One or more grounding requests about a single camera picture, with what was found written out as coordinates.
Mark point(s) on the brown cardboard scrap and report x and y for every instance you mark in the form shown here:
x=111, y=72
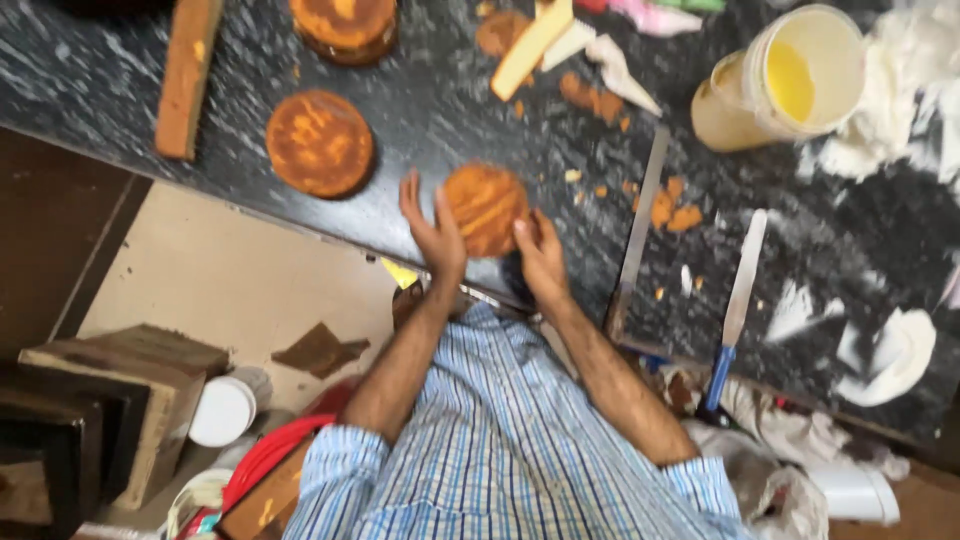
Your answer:
x=319, y=349

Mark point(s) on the long rectangular cake slab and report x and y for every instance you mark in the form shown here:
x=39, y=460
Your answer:
x=187, y=75

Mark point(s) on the red plastic tub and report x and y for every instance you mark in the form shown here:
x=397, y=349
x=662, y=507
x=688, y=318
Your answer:
x=277, y=450

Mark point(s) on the white plastic container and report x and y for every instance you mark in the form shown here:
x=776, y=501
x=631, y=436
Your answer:
x=855, y=491

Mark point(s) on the person's right hand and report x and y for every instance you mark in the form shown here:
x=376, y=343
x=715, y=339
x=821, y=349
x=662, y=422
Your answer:
x=541, y=255

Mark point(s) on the medium round sponge cake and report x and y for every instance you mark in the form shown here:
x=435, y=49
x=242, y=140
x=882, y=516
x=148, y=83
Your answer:
x=320, y=144

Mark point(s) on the small round sponge cake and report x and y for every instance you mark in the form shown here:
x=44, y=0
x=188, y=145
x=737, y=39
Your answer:
x=486, y=210

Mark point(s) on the round sponge cake on board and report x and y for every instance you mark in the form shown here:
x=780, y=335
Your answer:
x=345, y=28

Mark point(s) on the person's left hand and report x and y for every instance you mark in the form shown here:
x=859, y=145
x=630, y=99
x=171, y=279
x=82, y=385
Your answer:
x=439, y=240

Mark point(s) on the long serrated cake knife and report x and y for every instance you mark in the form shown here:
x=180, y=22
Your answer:
x=639, y=225

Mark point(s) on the blue checked shirt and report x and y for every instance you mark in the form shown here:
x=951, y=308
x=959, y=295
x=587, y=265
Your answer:
x=502, y=450

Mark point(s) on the white bucket with yellow liquid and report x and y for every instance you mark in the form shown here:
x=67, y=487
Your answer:
x=787, y=79

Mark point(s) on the person's right fingers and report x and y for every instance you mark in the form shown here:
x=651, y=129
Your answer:
x=531, y=231

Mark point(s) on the white whipped cream blob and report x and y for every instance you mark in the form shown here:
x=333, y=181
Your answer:
x=889, y=356

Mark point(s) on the cake trimmings pile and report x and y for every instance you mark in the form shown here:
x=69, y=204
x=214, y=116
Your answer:
x=591, y=96

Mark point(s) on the white plastic bags heap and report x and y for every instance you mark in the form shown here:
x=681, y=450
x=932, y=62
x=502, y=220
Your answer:
x=780, y=457

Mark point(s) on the white round lid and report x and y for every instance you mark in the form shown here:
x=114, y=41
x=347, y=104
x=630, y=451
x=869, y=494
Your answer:
x=222, y=411

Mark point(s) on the pale cake slice strip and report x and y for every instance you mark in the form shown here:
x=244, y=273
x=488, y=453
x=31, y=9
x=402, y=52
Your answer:
x=531, y=46

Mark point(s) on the heap of cake crumbs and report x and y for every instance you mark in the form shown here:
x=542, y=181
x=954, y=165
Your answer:
x=671, y=210

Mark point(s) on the pink plastic wrapper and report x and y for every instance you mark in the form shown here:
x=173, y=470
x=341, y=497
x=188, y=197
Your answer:
x=652, y=15

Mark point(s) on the white piping bag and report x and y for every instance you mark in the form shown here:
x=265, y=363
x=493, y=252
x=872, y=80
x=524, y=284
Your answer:
x=619, y=71

